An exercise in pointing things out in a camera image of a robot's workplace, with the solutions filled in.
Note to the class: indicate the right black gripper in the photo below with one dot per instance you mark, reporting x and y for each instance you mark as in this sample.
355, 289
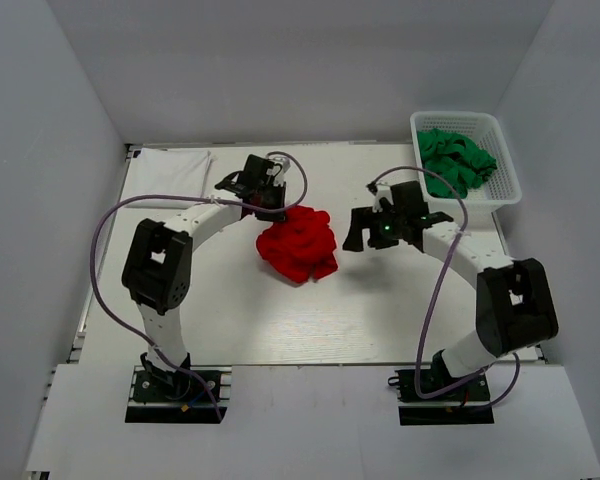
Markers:
361, 218

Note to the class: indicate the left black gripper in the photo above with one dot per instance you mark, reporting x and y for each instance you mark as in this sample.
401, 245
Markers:
280, 191

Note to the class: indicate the red t shirt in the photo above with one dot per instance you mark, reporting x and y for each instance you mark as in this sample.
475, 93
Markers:
301, 248

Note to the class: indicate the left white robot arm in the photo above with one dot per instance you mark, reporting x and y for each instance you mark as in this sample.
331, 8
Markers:
157, 272

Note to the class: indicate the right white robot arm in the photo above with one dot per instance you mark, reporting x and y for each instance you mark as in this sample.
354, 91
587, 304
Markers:
514, 307

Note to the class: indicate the folded white t shirt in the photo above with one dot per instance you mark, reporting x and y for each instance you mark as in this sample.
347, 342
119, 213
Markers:
173, 172

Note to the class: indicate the green t shirt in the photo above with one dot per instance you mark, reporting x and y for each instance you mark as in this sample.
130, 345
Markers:
457, 159

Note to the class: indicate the white plastic basket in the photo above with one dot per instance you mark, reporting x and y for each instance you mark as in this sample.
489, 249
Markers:
501, 189

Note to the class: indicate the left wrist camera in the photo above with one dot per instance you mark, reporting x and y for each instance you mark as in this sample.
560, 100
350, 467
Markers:
279, 165

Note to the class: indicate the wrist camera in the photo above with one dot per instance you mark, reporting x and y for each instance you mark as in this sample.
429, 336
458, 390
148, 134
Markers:
279, 165
383, 198

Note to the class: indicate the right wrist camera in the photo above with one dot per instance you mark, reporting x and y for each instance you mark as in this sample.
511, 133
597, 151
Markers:
383, 198

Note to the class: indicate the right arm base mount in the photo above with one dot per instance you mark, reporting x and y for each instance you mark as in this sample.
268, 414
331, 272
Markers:
467, 405

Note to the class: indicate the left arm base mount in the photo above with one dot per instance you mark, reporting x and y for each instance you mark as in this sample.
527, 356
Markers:
153, 402

